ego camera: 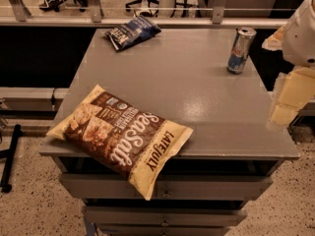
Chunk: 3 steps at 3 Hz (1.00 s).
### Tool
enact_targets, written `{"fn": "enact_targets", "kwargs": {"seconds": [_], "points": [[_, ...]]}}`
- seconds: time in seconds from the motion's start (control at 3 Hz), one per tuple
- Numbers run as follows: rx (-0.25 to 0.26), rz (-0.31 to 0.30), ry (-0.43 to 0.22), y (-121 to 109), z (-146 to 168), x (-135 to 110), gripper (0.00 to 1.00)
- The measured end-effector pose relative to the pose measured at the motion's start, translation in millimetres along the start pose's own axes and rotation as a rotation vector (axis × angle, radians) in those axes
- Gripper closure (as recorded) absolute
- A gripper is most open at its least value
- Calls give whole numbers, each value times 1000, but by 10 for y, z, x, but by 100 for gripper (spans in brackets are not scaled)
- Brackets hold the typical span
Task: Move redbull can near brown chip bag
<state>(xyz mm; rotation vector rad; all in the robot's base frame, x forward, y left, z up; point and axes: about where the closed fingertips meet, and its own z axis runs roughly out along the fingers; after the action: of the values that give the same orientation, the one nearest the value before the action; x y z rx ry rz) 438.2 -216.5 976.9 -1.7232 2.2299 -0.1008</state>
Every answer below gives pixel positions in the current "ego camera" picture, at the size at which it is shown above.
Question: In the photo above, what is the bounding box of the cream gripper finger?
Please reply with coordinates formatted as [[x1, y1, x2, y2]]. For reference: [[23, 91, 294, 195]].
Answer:
[[262, 26, 284, 51], [268, 66, 315, 128]]

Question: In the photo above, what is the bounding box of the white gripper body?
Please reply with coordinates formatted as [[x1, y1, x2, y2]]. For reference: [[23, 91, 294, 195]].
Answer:
[[283, 0, 315, 67]]

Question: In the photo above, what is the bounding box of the redbull can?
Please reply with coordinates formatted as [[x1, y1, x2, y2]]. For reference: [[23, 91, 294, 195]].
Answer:
[[227, 27, 257, 75]]

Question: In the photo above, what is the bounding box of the blue chip bag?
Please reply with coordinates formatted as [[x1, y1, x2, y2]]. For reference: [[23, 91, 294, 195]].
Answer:
[[104, 16, 161, 51]]

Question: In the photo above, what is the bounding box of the brown Late July chip bag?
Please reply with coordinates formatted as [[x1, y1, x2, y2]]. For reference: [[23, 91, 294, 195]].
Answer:
[[47, 86, 193, 201]]

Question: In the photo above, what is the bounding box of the grey drawer cabinet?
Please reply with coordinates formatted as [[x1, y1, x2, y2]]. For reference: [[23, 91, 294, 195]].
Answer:
[[41, 29, 298, 236]]

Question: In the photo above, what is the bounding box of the upper grey drawer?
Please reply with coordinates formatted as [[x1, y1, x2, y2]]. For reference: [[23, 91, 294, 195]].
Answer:
[[60, 173, 273, 201]]

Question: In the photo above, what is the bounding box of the grey drawer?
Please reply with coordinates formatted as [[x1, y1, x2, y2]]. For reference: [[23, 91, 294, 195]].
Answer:
[[60, 173, 273, 201], [84, 206, 247, 227]]

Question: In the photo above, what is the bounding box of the metal railing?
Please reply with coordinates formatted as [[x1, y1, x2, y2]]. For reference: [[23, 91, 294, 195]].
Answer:
[[0, 0, 286, 30]]

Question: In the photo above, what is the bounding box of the lower grey drawer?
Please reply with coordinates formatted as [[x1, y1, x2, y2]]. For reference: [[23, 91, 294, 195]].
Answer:
[[84, 206, 247, 227]]

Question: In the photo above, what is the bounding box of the black pole on floor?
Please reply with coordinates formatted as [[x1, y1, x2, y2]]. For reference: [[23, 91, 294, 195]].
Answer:
[[0, 124, 23, 193]]

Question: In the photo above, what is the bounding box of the grey wall ledge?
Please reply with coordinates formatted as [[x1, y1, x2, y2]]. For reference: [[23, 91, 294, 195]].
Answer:
[[0, 87, 68, 111]]

